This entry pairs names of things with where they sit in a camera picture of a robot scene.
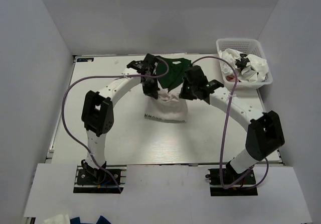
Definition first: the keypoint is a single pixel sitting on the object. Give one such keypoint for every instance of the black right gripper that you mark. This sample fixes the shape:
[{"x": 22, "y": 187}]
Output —
[{"x": 183, "y": 95}]

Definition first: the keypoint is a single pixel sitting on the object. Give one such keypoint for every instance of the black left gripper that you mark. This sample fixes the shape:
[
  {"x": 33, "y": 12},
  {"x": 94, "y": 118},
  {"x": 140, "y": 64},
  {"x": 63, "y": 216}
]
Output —
[{"x": 153, "y": 92}]

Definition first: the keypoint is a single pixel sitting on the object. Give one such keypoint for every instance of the white green Charlie Brown shirt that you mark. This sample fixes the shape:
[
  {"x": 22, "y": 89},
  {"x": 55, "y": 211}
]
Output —
[{"x": 168, "y": 107}]

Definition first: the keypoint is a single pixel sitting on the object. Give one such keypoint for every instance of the pink t shirt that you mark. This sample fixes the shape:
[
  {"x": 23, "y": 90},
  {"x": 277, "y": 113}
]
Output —
[{"x": 231, "y": 78}]

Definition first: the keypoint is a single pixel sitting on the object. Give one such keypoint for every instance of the white t shirt black print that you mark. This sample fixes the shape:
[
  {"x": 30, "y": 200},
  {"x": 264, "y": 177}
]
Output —
[{"x": 249, "y": 67}]

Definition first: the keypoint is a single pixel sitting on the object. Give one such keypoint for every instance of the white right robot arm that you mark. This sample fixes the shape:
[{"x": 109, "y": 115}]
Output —
[{"x": 264, "y": 130}]

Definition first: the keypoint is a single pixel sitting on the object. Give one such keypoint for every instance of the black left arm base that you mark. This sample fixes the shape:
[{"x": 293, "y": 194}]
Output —
[{"x": 90, "y": 180}]

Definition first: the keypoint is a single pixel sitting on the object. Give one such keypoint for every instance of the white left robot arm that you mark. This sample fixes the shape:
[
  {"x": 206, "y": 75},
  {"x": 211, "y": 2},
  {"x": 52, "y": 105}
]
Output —
[{"x": 97, "y": 114}]

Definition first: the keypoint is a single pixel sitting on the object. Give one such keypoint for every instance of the white plastic basket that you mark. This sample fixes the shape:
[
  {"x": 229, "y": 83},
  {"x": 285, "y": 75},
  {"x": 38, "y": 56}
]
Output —
[{"x": 247, "y": 46}]

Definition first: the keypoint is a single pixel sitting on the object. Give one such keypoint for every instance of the small label sticker on table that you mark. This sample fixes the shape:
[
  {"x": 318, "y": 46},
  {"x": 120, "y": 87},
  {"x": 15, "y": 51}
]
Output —
[{"x": 85, "y": 60}]

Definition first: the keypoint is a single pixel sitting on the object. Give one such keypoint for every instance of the blue cloth at bottom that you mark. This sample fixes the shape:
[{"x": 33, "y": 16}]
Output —
[{"x": 96, "y": 220}]

